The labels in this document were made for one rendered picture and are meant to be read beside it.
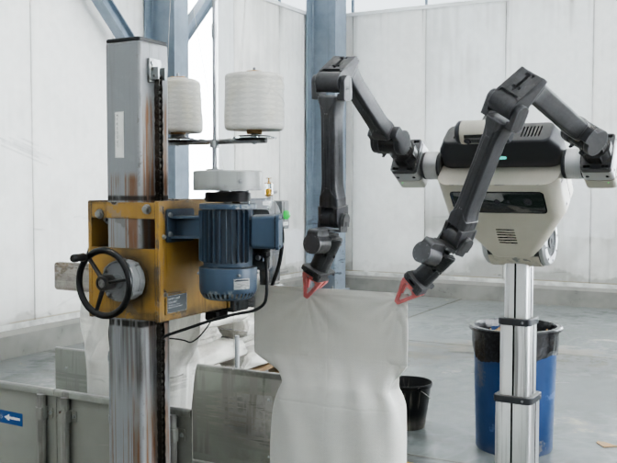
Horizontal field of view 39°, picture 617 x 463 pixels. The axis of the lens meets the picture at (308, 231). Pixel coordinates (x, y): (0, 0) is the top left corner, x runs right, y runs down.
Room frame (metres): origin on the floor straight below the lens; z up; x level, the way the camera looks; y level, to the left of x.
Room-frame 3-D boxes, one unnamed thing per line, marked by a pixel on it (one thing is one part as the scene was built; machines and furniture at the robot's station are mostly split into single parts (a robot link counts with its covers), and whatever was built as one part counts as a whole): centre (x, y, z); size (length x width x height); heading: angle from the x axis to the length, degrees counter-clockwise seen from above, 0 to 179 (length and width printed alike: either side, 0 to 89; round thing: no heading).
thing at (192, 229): (2.28, 0.30, 1.27); 0.12 x 0.09 x 0.09; 151
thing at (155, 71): (2.30, 0.39, 1.68); 0.05 x 0.03 x 0.06; 151
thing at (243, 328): (6.03, 0.45, 0.44); 0.68 x 0.44 x 0.15; 151
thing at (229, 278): (2.27, 0.21, 1.21); 0.15 x 0.15 x 0.25
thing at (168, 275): (2.42, 0.41, 1.18); 0.34 x 0.25 x 0.31; 151
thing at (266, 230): (2.27, 0.11, 1.25); 0.10 x 0.08 x 0.12; 176
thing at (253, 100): (2.41, 0.15, 1.61); 0.17 x 0.17 x 0.17
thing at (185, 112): (2.53, 0.38, 1.61); 0.15 x 0.14 x 0.17; 61
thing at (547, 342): (4.55, -1.09, 0.32); 0.51 x 0.48 x 0.65; 151
